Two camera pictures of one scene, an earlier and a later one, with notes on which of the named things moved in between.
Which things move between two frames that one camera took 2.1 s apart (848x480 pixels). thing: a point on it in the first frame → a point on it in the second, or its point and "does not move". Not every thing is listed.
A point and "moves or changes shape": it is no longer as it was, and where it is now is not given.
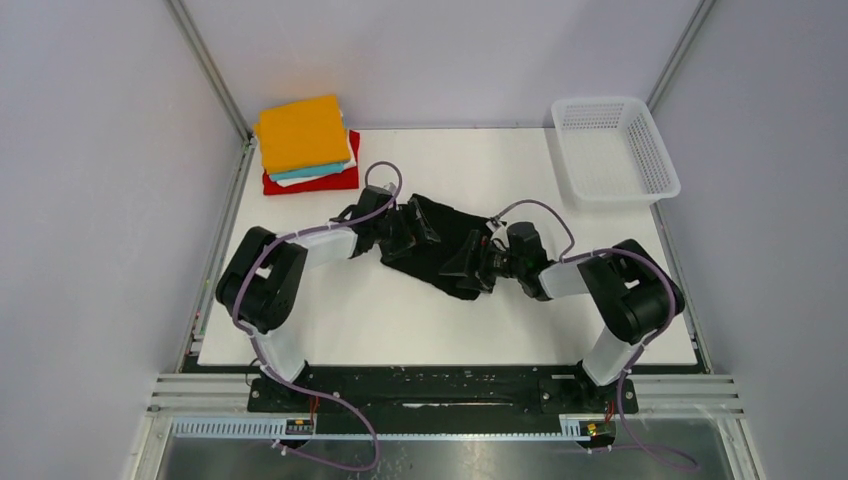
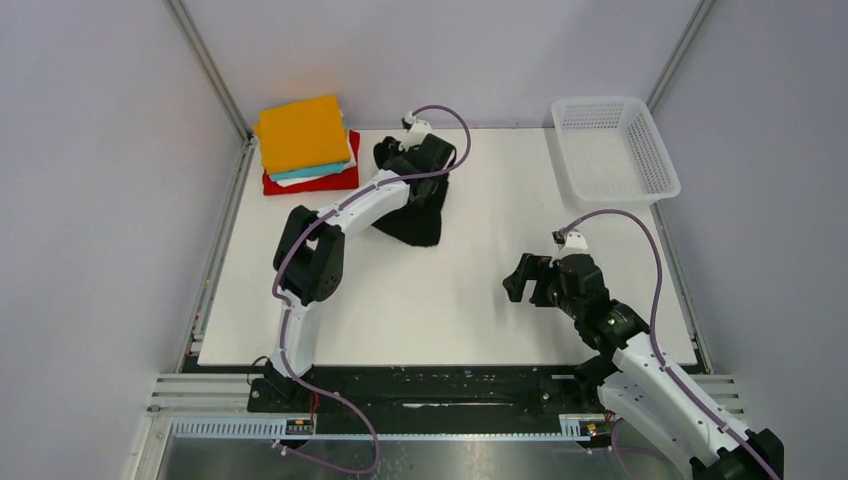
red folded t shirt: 347,179 does not move
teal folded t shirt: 327,169 does not move
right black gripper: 462,263 → 531,267
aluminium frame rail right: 679,53 does not move
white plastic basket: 614,152 does not move
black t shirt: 452,227 moves or changes shape
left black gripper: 424,230 → 395,150
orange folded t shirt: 302,135 does not move
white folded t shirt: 350,164 does not move
